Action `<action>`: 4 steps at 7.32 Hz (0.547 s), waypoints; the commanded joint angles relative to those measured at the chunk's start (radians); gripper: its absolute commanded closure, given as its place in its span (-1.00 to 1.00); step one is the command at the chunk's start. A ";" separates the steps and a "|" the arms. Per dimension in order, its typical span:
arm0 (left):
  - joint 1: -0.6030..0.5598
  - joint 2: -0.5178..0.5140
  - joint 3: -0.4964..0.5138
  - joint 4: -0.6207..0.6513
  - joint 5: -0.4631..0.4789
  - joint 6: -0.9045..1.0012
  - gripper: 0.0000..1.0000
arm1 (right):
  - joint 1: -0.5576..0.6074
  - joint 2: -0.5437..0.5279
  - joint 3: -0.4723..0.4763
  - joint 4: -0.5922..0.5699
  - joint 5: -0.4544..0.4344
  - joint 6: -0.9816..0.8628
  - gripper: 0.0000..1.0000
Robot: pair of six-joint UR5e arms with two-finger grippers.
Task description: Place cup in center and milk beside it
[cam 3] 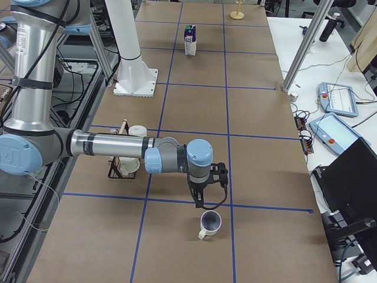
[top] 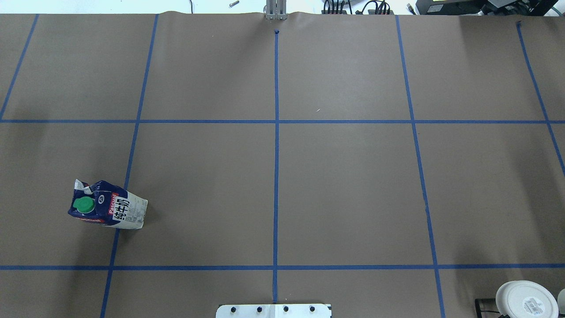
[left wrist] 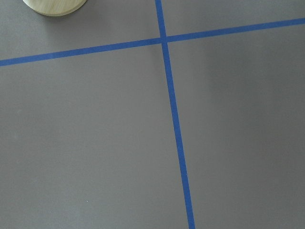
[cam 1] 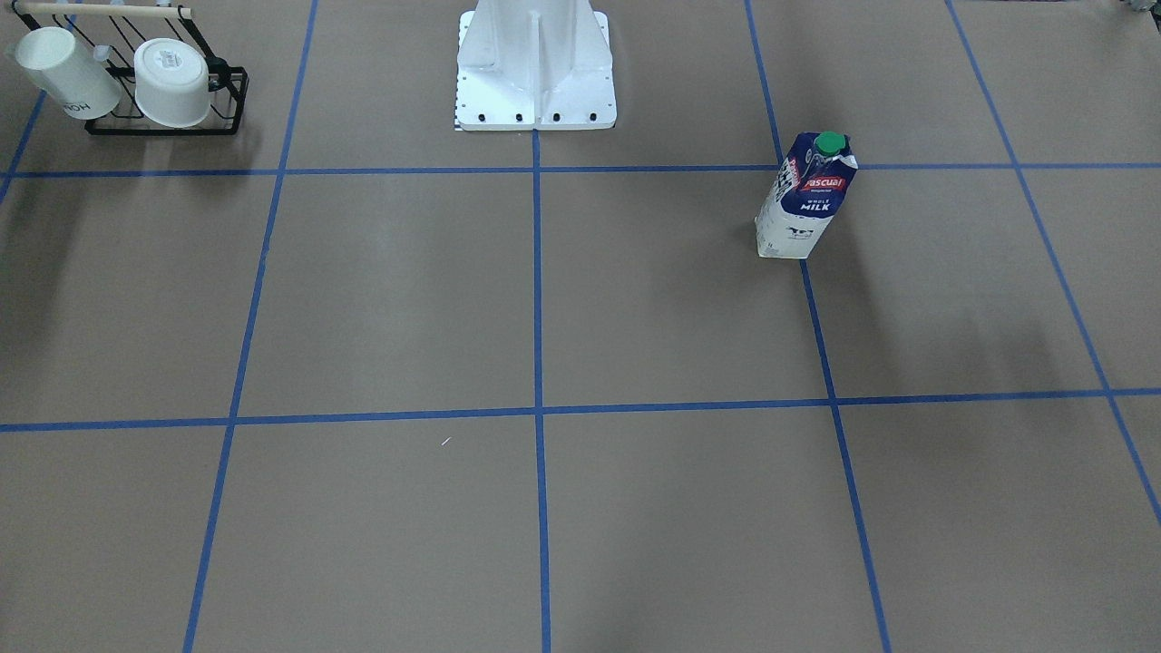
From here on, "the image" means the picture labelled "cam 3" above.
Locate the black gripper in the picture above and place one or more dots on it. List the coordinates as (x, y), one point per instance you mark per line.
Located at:
(197, 187)

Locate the white ceramic mug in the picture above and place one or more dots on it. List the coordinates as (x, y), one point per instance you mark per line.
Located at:
(210, 223)

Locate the blue white milk carton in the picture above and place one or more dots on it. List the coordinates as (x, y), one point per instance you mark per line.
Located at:
(190, 40)

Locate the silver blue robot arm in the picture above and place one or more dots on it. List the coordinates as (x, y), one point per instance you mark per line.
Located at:
(29, 141)
(75, 16)

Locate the white paper cup lower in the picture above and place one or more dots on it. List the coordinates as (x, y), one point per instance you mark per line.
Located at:
(128, 165)

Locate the white paper cup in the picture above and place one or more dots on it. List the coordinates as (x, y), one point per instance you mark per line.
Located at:
(128, 165)
(137, 130)

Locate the white paper cup upper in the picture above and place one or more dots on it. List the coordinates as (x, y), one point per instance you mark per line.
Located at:
(137, 130)

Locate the wooden stick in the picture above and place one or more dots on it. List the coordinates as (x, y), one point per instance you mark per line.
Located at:
(124, 127)

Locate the black terminal strip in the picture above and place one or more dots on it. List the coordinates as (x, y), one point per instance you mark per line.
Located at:
(306, 138)

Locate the white tape roll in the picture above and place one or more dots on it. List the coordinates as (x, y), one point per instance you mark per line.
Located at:
(293, 96)

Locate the black monitor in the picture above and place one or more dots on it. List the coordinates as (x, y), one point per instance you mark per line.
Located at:
(348, 185)

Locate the teach pendant near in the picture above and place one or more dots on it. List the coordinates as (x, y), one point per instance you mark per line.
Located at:
(334, 132)

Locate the teach pendant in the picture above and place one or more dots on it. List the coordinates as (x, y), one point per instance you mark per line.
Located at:
(337, 98)
(334, 132)

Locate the teach pendant far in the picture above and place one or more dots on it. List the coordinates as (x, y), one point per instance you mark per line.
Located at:
(337, 98)

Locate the wooden round stand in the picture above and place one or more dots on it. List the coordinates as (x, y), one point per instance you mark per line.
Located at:
(237, 14)

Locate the black cylinder bottle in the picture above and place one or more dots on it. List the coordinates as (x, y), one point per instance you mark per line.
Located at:
(330, 26)

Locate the wooden board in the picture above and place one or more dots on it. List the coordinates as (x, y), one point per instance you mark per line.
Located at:
(364, 45)

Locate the black wire cup rack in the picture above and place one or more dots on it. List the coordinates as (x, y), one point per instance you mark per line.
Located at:
(114, 171)

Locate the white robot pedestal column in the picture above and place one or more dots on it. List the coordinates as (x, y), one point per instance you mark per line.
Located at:
(134, 77)

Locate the aluminium frame post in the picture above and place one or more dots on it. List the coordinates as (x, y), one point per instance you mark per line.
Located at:
(304, 47)

